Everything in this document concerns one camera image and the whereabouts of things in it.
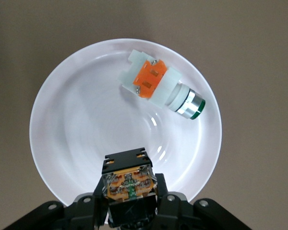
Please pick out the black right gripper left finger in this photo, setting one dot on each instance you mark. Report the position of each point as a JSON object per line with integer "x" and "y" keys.
{"x": 81, "y": 208}

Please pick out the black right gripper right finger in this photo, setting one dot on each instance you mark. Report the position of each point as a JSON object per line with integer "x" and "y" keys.
{"x": 182, "y": 210}

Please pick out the black and orange switch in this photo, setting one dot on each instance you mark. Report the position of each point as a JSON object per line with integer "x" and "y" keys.
{"x": 127, "y": 172}

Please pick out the pink round plate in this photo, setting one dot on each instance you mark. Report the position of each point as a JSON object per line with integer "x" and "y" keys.
{"x": 86, "y": 119}

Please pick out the brown table mat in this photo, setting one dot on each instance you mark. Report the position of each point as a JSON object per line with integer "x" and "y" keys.
{"x": 254, "y": 72}

